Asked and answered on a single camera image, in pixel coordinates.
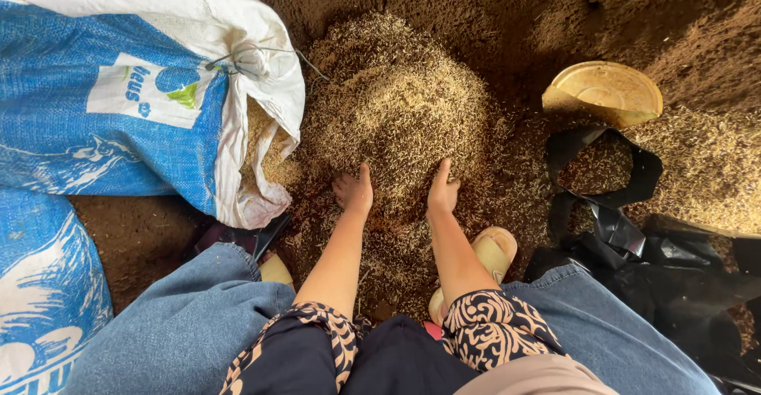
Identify dark plastic piece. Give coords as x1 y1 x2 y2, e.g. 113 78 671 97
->
191 212 292 261

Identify person's patterned black top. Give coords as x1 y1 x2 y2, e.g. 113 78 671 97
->
219 289 619 395

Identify beige plastic bowl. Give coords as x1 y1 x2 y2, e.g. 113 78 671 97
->
541 60 664 130

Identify closed blue white woven sack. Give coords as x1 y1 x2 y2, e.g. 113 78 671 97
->
0 186 114 395

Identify person's left hand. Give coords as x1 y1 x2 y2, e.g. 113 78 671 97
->
332 162 375 218

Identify beige slipper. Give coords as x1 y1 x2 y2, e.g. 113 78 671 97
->
258 252 296 294
428 226 518 327

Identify grey sack tie string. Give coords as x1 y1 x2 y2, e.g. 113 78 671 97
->
205 43 329 82

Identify person's blue jeans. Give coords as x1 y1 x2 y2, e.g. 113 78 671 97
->
62 242 721 395

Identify open blue white woven sack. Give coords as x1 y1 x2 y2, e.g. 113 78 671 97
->
0 0 307 231

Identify flat heap of rice husks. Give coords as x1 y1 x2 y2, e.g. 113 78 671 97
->
618 103 761 237

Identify person's right hand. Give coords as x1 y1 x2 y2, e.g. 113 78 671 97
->
426 157 461 216

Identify black plastic bag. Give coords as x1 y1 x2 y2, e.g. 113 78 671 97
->
522 124 761 395

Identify large heap of rice husks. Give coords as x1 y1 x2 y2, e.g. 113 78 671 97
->
238 11 562 324

